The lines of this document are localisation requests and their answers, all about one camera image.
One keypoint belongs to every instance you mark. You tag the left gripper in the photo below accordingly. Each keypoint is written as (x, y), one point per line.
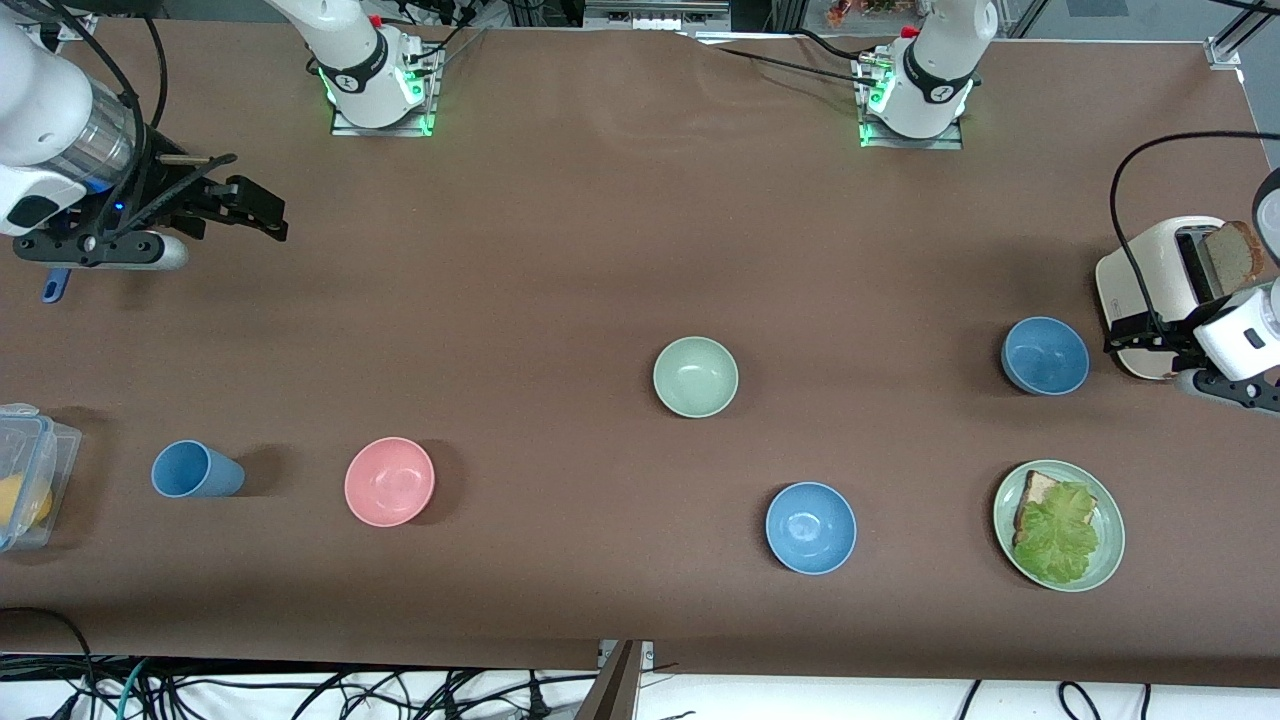
(1143, 331)

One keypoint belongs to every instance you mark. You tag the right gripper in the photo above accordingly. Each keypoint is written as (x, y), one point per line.
(168, 189)

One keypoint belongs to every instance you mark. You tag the blue bowl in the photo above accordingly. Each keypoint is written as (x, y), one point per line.
(1045, 355)
(810, 527)

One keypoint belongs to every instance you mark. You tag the green bowl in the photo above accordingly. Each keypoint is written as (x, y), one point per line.
(696, 377)

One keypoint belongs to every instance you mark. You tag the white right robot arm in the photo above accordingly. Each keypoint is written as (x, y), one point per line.
(350, 60)

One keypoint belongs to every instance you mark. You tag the pink bowl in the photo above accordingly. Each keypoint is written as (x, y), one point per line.
(389, 481)

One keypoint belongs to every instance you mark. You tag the white toaster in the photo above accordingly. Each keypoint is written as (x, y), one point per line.
(1145, 265)

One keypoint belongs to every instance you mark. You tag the brown bread slice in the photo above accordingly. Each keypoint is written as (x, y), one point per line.
(1232, 258)

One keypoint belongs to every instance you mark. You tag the toast slice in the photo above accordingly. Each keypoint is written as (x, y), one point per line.
(1038, 488)

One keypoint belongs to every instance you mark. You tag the green plate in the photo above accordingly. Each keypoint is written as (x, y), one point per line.
(1110, 530)

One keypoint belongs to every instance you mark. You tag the green lettuce leaf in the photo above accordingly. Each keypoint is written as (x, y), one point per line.
(1055, 535)

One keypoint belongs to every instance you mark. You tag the blue cup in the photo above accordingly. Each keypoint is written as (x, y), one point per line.
(190, 470)

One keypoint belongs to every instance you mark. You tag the clear container with blue lid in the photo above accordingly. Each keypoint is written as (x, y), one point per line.
(55, 450)

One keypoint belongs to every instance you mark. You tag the yellow fruit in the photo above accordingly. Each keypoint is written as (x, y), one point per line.
(20, 500)

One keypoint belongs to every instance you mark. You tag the brown table cover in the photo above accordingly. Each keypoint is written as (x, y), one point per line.
(640, 250)

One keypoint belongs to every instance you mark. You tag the grey metal box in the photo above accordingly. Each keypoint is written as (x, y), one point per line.
(655, 14)

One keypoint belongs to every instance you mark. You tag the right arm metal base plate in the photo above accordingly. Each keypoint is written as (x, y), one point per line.
(385, 130)

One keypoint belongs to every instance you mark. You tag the aluminium corner bracket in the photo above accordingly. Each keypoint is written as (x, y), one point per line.
(1225, 52)
(82, 25)

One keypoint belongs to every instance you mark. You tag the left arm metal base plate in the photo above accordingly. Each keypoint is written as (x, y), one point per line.
(910, 143)

